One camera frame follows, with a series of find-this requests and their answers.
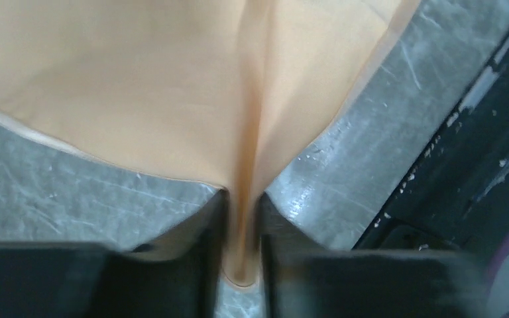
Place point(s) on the orange cloth napkin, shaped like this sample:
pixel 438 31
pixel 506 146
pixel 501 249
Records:
pixel 226 93

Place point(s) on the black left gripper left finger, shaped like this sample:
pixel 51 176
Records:
pixel 173 275

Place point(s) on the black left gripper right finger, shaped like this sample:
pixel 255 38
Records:
pixel 302 278

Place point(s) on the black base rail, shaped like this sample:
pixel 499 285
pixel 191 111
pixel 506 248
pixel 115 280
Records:
pixel 466 157

